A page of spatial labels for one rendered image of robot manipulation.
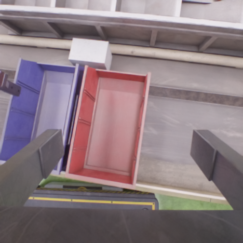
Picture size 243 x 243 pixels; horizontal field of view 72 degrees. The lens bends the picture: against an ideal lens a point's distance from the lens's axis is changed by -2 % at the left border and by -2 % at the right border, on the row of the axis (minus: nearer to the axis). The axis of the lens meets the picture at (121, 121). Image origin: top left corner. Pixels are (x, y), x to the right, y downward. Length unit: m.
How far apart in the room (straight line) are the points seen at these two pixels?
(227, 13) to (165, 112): 0.33
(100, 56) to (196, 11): 0.31
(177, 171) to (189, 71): 0.36
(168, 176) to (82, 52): 0.50
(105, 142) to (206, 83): 0.42
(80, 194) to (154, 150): 0.61
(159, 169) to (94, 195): 0.55
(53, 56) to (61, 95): 0.17
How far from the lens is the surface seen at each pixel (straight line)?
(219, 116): 0.68
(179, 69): 0.68
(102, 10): 0.55
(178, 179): 0.64
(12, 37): 0.84
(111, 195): 1.06
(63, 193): 1.13
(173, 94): 0.65
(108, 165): 0.61
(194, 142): 0.16
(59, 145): 0.16
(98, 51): 0.59
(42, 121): 0.69
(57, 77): 0.70
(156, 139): 0.61
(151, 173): 0.62
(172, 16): 0.53
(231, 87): 0.73
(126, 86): 0.63
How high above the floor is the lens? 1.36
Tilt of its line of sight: 82 degrees down
